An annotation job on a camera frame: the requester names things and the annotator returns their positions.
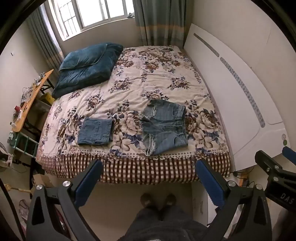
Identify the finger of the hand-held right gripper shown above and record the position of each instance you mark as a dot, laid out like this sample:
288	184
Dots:
266	160
289	153

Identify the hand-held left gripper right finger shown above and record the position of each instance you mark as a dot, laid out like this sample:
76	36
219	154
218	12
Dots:
210	183

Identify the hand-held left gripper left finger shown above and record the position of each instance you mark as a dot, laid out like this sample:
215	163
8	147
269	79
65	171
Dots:
89	183

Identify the denim short pants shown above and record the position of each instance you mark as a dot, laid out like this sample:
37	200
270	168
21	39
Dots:
164	125

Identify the folded denim pants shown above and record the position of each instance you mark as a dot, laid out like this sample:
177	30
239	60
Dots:
96	131

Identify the white bedside cabinet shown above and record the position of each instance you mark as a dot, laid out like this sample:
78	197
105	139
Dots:
199	208

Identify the person's right shoe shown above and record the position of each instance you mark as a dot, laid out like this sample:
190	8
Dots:
170	200

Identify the person's shoe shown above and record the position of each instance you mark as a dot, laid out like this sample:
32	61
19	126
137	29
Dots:
146	200
170	200

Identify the cardboard box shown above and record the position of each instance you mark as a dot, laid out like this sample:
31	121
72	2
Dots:
42	180

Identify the person's left shoe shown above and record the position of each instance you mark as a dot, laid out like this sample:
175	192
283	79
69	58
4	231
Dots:
146	200

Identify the person's dark trousers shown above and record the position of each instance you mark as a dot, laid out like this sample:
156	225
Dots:
161	227

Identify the white headboard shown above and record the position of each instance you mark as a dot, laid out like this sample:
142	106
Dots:
233	92

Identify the teal rack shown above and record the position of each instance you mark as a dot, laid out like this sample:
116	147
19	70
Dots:
24	143

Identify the yellow box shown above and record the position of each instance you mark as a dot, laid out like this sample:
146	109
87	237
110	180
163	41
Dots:
47	99

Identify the wooden folding table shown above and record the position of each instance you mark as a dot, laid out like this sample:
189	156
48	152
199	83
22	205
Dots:
32	97

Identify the red small container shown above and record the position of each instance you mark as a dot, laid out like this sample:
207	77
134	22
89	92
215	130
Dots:
17	108

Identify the folded dark blue quilt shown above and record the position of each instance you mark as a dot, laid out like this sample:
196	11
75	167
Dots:
85	67

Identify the bed with floral bedspread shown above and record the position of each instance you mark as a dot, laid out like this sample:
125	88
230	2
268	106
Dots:
143	76

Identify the grey curtain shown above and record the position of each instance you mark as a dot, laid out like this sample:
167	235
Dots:
48	41

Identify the green striped curtain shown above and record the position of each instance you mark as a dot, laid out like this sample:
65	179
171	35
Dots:
161	23

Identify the window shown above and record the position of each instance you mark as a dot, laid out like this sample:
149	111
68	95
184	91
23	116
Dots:
92	14

